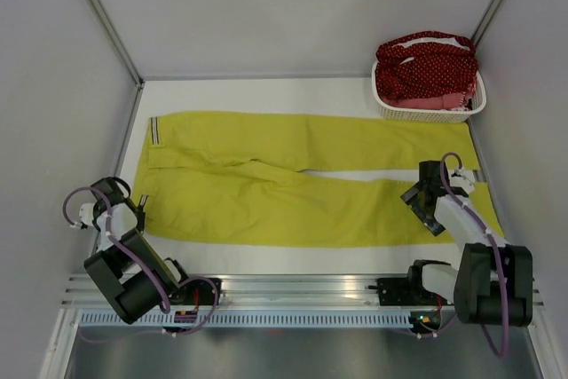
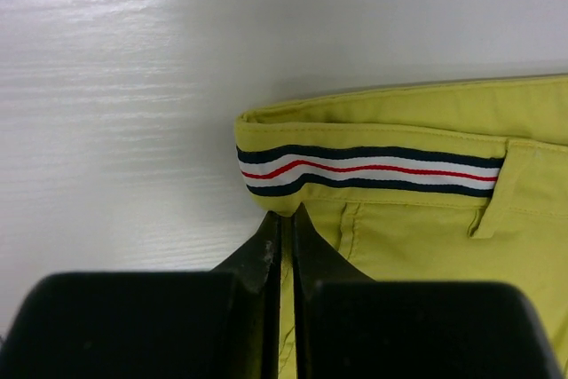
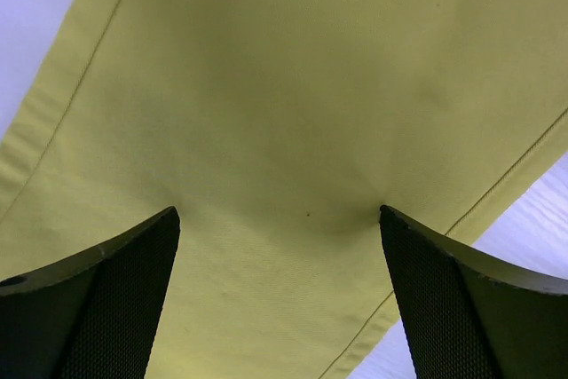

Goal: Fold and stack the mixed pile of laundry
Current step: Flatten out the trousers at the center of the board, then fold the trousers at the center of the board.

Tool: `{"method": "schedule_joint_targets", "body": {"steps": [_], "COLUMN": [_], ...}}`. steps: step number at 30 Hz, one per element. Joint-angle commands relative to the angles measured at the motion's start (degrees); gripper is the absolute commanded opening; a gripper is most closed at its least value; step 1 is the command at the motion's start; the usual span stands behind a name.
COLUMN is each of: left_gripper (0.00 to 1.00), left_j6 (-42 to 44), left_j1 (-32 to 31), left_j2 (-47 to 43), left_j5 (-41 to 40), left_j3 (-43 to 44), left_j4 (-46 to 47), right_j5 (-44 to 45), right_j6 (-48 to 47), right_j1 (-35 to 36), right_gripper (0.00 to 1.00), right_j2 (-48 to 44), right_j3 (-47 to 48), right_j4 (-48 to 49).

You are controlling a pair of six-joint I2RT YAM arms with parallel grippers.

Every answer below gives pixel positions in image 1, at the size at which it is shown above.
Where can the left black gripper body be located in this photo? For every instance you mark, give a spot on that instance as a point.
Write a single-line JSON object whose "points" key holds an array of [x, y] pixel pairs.
{"points": [[140, 223]]}

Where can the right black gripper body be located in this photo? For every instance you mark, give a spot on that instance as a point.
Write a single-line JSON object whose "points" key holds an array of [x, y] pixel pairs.
{"points": [[433, 225]]}

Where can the yellow-green trousers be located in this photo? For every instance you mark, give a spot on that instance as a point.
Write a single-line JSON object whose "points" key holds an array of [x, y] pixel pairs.
{"points": [[272, 179]]}

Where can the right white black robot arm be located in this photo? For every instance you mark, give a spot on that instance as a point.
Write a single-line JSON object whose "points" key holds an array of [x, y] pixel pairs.
{"points": [[493, 284]]}

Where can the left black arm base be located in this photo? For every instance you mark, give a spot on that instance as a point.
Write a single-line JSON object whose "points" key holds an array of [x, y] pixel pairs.
{"points": [[198, 292]]}

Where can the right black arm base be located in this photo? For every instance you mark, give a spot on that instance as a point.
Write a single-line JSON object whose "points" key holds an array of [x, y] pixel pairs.
{"points": [[401, 291]]}

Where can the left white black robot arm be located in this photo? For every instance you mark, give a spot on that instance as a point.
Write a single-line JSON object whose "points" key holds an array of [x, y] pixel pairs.
{"points": [[128, 273]]}

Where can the white plastic laundry basket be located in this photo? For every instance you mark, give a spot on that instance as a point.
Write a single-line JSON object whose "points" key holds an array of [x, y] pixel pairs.
{"points": [[478, 103]]}

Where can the red polka dot garment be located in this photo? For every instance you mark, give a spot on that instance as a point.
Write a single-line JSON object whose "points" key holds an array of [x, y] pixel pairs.
{"points": [[425, 65]]}

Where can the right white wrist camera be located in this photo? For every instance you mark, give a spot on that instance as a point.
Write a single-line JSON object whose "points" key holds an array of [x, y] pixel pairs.
{"points": [[461, 180]]}

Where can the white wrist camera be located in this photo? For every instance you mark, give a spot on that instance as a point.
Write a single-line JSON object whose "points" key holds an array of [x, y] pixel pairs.
{"points": [[461, 180], [86, 216]]}

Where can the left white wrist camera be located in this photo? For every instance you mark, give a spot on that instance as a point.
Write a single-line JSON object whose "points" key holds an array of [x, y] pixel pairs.
{"points": [[86, 216]]}

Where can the white slotted cable duct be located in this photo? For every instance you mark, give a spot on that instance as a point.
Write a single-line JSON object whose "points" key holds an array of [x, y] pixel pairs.
{"points": [[260, 319]]}

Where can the aluminium mounting rail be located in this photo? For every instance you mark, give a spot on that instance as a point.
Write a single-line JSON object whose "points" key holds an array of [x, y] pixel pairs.
{"points": [[261, 291]]}

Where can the left aluminium frame post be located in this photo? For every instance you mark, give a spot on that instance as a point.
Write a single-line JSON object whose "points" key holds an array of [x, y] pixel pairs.
{"points": [[104, 20]]}

